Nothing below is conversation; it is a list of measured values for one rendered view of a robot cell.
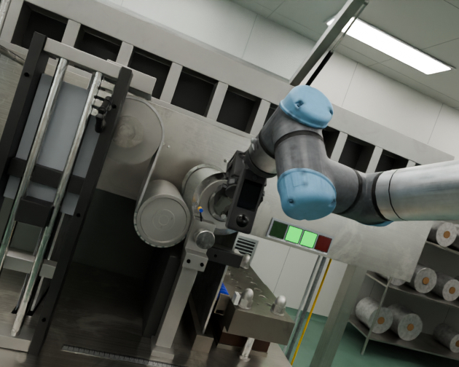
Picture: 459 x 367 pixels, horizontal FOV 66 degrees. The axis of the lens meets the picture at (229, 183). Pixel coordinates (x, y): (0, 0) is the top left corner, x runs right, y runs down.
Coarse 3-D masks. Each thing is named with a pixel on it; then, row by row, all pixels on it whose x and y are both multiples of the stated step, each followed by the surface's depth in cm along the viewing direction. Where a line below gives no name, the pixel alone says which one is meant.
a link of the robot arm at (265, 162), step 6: (252, 138) 60; (258, 138) 59; (252, 144) 61; (258, 144) 59; (252, 150) 60; (258, 150) 59; (252, 156) 60; (258, 156) 59; (264, 156) 58; (258, 162) 60; (264, 162) 59; (270, 162) 59; (264, 168) 60; (270, 168) 60
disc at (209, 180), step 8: (208, 176) 80; (216, 176) 80; (224, 176) 81; (200, 184) 80; (208, 184) 80; (200, 192) 80; (192, 200) 80; (192, 208) 80; (216, 232) 82; (224, 232) 82; (232, 232) 83
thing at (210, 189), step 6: (222, 180) 80; (210, 186) 79; (216, 186) 80; (204, 192) 79; (210, 192) 80; (204, 198) 79; (204, 204) 80; (204, 210) 80; (204, 216) 80; (210, 216) 80; (216, 222) 81; (222, 222) 81; (216, 228) 81; (222, 228) 81
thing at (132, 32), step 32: (0, 0) 101; (32, 0) 96; (64, 0) 98; (32, 32) 103; (64, 32) 105; (96, 32) 103; (128, 32) 102; (160, 32) 104; (128, 64) 106; (160, 64) 113; (192, 64) 108; (224, 64) 110; (160, 96) 114; (192, 96) 116; (224, 96) 119; (256, 96) 114; (224, 128) 113; (256, 128) 115; (352, 128) 123; (384, 128) 126; (352, 160) 133; (384, 160) 136; (416, 160) 130; (448, 160) 134
